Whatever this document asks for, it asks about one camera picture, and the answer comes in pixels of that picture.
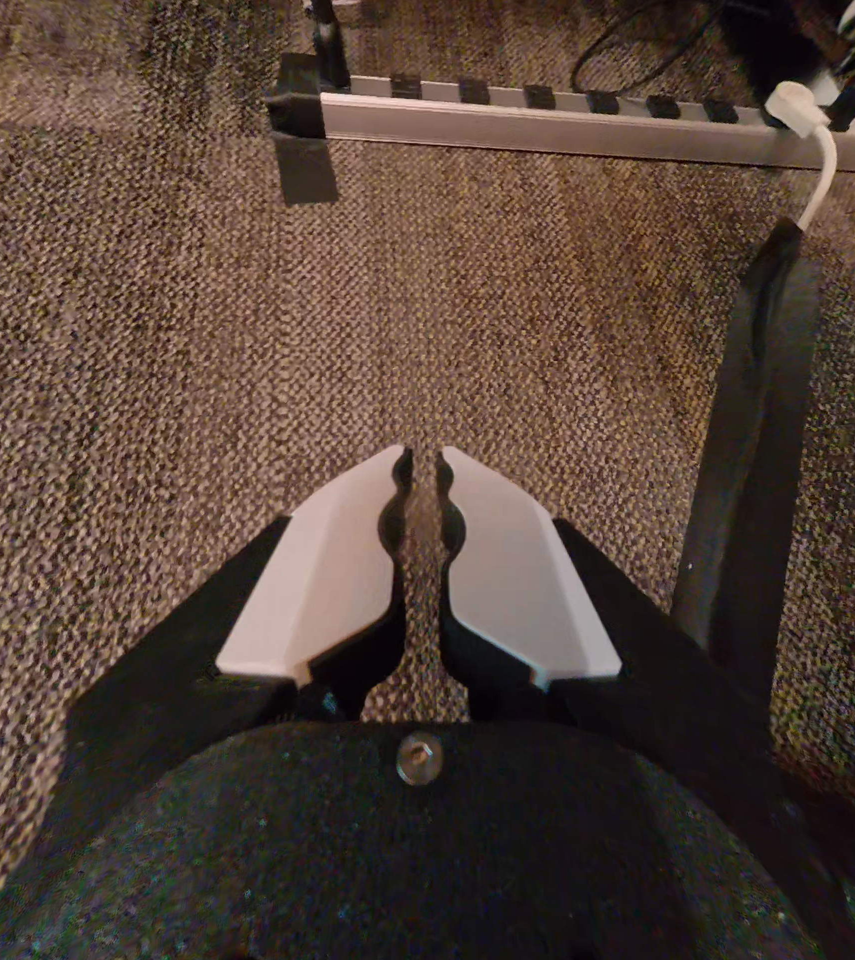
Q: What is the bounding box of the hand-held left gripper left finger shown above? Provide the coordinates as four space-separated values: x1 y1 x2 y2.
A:
218 444 414 684

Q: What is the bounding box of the silver floor power strip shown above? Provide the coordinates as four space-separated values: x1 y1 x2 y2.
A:
263 53 855 178

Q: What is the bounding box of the black floor cable cover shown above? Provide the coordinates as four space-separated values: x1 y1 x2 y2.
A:
671 218 826 714

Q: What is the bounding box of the white plug with cable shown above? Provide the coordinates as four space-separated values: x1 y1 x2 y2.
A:
765 83 843 238

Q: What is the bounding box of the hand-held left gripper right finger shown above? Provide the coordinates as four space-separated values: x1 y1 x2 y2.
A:
440 446 624 687

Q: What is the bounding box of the black floor cable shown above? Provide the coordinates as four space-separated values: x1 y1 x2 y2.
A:
570 0 789 99

